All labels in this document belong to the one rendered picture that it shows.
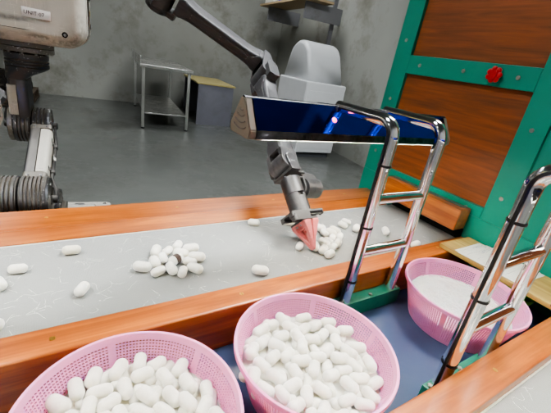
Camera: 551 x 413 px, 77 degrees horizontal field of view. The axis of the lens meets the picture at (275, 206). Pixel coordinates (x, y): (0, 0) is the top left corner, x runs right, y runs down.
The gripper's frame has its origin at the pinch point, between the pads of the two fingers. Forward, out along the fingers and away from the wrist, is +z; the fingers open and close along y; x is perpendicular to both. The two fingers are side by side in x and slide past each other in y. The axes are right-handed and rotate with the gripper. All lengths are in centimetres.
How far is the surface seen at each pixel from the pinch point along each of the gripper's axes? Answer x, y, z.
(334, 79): 185, 277, -265
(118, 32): 406, 69, -534
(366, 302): -7.5, 3.6, 16.9
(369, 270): -10.0, 5.8, 10.4
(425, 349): -14.5, 8.1, 29.3
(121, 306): -1.7, -46.3, 5.2
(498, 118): -32, 54, -20
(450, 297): -16.0, 21.6, 21.5
